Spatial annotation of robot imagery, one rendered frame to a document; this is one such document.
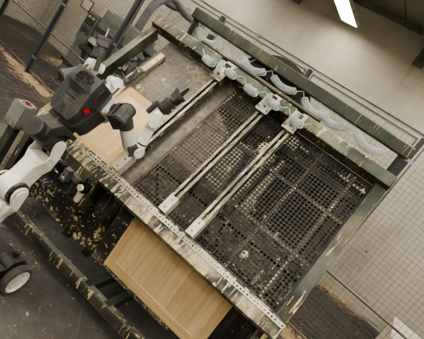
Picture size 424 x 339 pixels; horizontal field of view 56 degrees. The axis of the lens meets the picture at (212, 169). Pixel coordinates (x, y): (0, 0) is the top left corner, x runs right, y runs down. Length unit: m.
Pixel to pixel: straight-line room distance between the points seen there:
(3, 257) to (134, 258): 0.82
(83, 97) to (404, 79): 5.85
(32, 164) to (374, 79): 5.98
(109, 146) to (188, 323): 1.31
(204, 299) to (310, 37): 5.98
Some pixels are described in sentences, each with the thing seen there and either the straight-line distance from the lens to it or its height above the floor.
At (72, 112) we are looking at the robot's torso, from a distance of 2.32.
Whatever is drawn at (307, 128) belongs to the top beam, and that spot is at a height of 1.86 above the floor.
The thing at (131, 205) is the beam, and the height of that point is 0.83.
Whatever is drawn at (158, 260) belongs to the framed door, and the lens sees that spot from 2.81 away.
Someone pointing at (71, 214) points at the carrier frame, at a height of 0.33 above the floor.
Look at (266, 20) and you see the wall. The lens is 8.27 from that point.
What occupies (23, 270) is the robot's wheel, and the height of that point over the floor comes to 0.20.
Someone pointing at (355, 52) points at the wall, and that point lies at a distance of 7.57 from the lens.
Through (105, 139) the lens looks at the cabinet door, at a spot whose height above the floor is 1.00.
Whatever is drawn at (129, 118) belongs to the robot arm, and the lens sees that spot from 2.35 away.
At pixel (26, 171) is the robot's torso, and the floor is 0.75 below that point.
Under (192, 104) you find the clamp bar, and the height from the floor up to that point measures 1.53.
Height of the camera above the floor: 1.80
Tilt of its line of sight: 11 degrees down
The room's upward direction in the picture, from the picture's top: 35 degrees clockwise
